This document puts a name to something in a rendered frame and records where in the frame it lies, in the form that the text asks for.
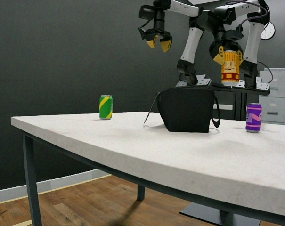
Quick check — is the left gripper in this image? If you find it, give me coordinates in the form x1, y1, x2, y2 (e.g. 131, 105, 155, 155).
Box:
209, 32, 243, 65

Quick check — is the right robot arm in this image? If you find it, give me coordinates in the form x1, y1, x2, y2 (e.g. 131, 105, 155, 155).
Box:
139, 0, 211, 88

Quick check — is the black tote bag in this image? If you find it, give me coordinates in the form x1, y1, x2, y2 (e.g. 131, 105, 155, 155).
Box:
144, 88, 220, 132

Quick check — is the purple drink can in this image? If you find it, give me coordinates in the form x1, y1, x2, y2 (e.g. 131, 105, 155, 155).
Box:
245, 103, 262, 133

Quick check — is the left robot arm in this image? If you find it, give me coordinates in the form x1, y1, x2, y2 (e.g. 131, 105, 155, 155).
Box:
196, 0, 269, 92

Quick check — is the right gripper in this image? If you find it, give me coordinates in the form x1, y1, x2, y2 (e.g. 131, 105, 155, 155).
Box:
145, 21, 172, 52

